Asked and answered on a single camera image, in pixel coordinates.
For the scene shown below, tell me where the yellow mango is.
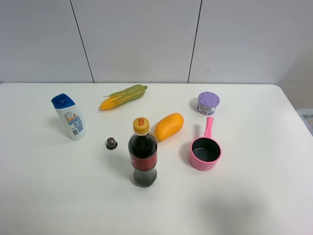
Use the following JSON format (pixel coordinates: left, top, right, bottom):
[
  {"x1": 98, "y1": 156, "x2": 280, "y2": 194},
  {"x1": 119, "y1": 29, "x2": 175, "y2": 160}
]
[{"x1": 154, "y1": 113, "x2": 184, "y2": 142}]

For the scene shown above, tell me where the cola bottle yellow cap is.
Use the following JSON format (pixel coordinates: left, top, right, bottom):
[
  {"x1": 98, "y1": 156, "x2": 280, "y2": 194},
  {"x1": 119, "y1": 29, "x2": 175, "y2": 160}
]
[{"x1": 128, "y1": 117, "x2": 157, "y2": 188}]

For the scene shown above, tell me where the yellow green corn cob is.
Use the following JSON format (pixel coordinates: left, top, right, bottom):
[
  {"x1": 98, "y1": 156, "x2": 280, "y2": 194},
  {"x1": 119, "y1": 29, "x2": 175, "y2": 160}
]
[{"x1": 99, "y1": 84, "x2": 148, "y2": 111}]

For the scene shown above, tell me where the brown coffee capsule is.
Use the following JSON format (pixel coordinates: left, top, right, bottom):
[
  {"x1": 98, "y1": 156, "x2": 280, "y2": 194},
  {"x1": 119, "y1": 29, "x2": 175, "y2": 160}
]
[{"x1": 106, "y1": 137, "x2": 117, "y2": 150}]

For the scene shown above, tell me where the purple lid round container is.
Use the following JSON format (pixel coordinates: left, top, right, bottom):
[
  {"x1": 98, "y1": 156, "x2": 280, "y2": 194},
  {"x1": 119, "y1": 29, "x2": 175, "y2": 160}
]
[{"x1": 197, "y1": 92, "x2": 220, "y2": 116}]

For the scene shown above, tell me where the pink saucepan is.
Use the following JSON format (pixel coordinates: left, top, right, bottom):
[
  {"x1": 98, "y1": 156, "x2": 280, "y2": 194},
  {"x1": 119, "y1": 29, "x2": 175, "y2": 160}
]
[{"x1": 189, "y1": 117, "x2": 222, "y2": 171}]

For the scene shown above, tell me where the white blue shampoo bottle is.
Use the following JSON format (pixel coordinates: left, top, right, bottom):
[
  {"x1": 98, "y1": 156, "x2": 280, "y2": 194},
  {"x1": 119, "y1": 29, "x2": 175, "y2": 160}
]
[{"x1": 51, "y1": 94, "x2": 86, "y2": 141}]

